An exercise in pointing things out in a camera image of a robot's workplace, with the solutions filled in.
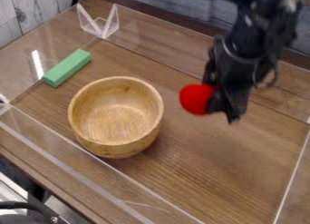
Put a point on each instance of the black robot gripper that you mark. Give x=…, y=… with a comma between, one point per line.
x=229, y=71

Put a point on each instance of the black metal stand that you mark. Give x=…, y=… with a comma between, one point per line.
x=42, y=214

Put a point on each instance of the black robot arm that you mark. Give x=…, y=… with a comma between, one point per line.
x=265, y=29

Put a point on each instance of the wooden bowl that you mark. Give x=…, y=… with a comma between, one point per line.
x=115, y=116

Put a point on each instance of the green rectangular block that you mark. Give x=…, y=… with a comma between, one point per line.
x=67, y=68

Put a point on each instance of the red plush strawberry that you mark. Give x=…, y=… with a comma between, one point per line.
x=194, y=97

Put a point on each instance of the clear acrylic enclosure wall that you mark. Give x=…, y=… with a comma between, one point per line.
x=210, y=172

